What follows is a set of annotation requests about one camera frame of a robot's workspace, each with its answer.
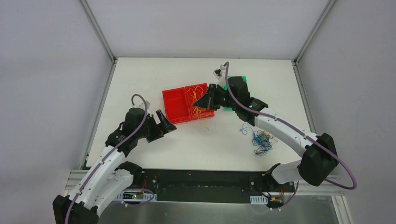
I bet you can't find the yellow thin wire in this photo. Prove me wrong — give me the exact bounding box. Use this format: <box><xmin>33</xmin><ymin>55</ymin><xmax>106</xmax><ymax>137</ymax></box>
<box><xmin>191</xmin><ymin>90</ymin><xmax>215</xmax><ymax>131</ymax></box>
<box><xmin>184</xmin><ymin>86</ymin><xmax>205</xmax><ymax>107</ymax></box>

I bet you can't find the red two-compartment plastic bin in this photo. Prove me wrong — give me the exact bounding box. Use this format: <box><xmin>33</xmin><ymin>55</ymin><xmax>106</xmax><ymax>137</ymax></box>
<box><xmin>162</xmin><ymin>83</ymin><xmax>214</xmax><ymax>124</ymax></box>

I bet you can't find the bundle of thin wires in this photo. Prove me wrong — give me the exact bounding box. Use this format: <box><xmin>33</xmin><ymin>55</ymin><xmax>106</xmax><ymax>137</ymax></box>
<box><xmin>240</xmin><ymin>123</ymin><xmax>279</xmax><ymax>156</ymax></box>

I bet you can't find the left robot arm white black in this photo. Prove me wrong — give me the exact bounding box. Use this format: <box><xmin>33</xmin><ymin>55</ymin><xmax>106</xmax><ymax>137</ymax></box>
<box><xmin>52</xmin><ymin>107</ymin><xmax>176</xmax><ymax>224</ymax></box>

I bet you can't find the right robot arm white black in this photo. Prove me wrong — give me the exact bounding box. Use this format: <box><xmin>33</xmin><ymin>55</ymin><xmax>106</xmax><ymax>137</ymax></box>
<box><xmin>193</xmin><ymin>77</ymin><xmax>338</xmax><ymax>191</ymax></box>

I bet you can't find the green plastic bin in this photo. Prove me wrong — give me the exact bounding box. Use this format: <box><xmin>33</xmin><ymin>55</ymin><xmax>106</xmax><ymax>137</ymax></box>
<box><xmin>223</xmin><ymin>76</ymin><xmax>251</xmax><ymax>112</ymax></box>

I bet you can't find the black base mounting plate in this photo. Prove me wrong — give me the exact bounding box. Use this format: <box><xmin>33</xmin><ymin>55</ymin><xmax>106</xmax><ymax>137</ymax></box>
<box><xmin>132</xmin><ymin>169</ymin><xmax>295</xmax><ymax>204</ymax></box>

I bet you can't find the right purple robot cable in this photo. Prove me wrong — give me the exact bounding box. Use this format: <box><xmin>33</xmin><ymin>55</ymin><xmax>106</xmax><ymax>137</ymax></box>
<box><xmin>225</xmin><ymin>61</ymin><xmax>358</xmax><ymax>190</ymax></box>

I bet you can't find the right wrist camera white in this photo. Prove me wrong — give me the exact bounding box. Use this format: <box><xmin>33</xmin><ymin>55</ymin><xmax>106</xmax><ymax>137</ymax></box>
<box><xmin>213</xmin><ymin>65</ymin><xmax>226</xmax><ymax>87</ymax></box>

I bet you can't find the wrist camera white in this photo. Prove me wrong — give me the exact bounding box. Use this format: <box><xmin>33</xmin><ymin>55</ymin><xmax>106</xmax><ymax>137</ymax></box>
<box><xmin>213</xmin><ymin>65</ymin><xmax>226</xmax><ymax>87</ymax></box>
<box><xmin>140</xmin><ymin>101</ymin><xmax>151</xmax><ymax>110</ymax></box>

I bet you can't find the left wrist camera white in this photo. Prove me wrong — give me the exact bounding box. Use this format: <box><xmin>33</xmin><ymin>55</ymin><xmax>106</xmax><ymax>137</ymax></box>
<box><xmin>140</xmin><ymin>101</ymin><xmax>151</xmax><ymax>110</ymax></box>

